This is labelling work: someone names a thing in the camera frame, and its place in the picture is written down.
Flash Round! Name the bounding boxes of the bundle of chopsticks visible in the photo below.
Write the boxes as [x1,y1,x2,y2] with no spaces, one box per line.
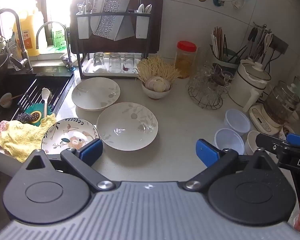
[211,26,228,60]

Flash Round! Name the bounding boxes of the white leaf-patterned plate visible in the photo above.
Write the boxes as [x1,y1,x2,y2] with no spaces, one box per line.
[71,77,121,112]
[97,102,158,152]

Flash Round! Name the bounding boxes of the cluster of clear glass cups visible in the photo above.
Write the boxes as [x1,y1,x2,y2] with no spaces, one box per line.
[190,47,234,105]

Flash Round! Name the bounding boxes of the black dish rack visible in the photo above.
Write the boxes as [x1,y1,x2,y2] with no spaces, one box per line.
[75,0,154,78]

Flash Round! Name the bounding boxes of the cream kettle base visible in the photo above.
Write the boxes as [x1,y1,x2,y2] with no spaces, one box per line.
[249,104,294,136]

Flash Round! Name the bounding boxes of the clear glass with red mark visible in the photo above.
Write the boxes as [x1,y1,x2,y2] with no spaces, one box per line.
[122,53,136,73]

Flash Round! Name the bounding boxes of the steel wool scrubber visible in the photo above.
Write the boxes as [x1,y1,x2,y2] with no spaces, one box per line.
[16,112,33,125]

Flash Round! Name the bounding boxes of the teal flower-shaped strainer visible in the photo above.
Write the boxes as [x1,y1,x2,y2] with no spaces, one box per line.
[24,104,53,126]

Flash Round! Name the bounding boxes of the floral patterned plate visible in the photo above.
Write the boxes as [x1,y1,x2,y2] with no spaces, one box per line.
[41,118,100,156]

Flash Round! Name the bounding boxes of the translucent plastic bowl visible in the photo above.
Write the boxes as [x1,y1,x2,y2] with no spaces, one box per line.
[214,128,245,155]
[224,109,251,135]

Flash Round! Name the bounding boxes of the brown-tinted glass cup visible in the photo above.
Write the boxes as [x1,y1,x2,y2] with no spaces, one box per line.
[209,64,228,87]

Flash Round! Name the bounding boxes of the black roll-up drain rack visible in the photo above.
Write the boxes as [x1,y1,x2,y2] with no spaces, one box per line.
[15,78,68,120]

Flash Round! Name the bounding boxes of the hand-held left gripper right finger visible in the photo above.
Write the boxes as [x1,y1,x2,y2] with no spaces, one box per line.
[185,138,280,191]

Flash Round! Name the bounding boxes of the small white ceramic bowl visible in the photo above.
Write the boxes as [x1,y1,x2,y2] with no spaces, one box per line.
[141,81,172,100]

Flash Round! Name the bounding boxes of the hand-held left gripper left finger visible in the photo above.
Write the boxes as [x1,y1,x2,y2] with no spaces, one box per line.
[21,138,115,191]

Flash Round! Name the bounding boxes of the plain white bowl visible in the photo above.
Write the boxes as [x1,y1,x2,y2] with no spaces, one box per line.
[244,130,263,155]

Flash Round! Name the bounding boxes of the white electric pot with lid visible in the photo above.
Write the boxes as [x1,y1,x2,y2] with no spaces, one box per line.
[227,59,272,112]

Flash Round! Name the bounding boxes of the yellow detergent bottle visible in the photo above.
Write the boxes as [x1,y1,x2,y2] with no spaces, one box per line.
[14,7,45,57]

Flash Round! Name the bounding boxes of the green detergent bottle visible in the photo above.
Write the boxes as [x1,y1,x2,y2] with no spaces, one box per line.
[52,22,67,50]

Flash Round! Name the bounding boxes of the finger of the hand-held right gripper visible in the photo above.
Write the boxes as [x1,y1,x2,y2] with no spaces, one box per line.
[255,132,294,155]
[287,133,300,147]

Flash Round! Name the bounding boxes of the white utensil cup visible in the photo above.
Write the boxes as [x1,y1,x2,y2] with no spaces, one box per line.
[77,16,91,40]
[136,16,150,39]

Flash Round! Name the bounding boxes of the small white utensils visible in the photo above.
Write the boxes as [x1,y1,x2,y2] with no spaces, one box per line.
[77,0,92,14]

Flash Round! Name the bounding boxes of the black kitchen sink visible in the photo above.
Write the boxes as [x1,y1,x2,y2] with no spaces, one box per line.
[0,66,75,130]

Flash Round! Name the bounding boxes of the plain steel cleaver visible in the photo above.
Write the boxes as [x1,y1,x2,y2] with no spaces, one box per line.
[114,12,136,42]

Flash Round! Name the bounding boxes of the long white plastic spoon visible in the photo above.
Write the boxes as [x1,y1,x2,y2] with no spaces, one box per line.
[41,87,51,118]

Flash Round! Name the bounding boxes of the small grey bowl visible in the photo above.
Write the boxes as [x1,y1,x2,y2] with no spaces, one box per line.
[1,92,13,108]

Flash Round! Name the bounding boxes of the bundle of dry noodles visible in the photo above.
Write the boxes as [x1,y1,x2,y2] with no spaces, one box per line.
[136,56,182,83]

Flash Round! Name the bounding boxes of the small speckled patterned bowl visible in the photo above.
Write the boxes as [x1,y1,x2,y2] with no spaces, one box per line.
[279,124,295,140]

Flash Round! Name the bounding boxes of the green chopstick holder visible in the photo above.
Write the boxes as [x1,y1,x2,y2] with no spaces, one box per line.
[210,44,242,69]

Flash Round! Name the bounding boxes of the wire cup rack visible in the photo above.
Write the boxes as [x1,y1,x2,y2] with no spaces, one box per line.
[188,77,224,111]

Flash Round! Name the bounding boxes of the hammered steel cleaver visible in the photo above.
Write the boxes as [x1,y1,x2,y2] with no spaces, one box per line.
[92,0,132,39]

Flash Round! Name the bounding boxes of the yellow dish cloth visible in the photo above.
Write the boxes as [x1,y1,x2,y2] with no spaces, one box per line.
[0,113,57,163]

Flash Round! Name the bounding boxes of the thin steel water faucet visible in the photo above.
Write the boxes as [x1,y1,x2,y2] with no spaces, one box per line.
[36,21,75,71]

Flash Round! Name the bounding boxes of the dark cutting board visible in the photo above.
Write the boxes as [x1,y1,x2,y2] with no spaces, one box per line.
[70,0,164,55]

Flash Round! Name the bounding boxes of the sliced onion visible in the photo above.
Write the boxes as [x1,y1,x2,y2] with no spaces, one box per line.
[145,76,170,92]

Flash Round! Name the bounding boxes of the wooden chopsticks pair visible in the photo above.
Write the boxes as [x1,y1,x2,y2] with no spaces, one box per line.
[0,94,24,107]

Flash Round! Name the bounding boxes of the glass kettle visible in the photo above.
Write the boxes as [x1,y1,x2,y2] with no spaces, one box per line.
[262,80,300,127]

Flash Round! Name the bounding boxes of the tall steel kitchen faucet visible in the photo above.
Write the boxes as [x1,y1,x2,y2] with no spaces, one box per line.
[0,8,33,73]

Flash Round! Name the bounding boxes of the hanging kitchen utensils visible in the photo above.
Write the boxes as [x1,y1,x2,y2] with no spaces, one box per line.
[247,22,274,62]

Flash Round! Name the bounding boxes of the red-lidded clear jar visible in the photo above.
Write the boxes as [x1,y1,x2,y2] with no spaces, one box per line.
[175,41,197,79]

